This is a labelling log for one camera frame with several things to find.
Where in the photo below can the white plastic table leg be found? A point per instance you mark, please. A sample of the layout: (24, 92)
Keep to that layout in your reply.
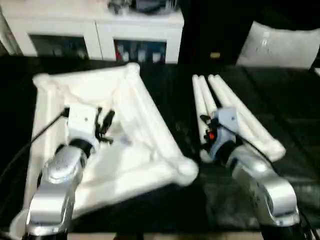
(262, 135)
(207, 95)
(200, 100)
(252, 140)

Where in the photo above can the white plastic table top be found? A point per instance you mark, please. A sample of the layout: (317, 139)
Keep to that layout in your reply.
(137, 150)

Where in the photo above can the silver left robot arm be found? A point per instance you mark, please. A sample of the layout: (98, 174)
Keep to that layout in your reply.
(55, 187)

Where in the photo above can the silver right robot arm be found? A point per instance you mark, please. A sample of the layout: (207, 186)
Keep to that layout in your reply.
(270, 190)

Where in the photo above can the black quilted mat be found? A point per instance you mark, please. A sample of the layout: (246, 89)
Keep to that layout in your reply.
(287, 112)

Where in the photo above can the white sideboard with glass doors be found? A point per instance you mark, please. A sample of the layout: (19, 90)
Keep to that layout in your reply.
(100, 27)

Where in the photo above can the black cabinet with gold label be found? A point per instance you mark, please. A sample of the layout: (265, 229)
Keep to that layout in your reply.
(212, 27)

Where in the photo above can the grey cushion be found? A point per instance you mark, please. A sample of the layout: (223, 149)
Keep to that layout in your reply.
(277, 47)

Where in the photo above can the grey helmet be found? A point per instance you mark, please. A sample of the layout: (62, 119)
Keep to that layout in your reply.
(150, 5)

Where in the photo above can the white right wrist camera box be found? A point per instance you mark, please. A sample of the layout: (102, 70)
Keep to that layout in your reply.
(226, 125)

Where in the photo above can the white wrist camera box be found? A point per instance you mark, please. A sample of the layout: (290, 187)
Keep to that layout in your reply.
(226, 125)
(81, 122)

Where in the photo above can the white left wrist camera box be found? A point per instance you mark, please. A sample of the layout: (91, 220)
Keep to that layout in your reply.
(81, 122)

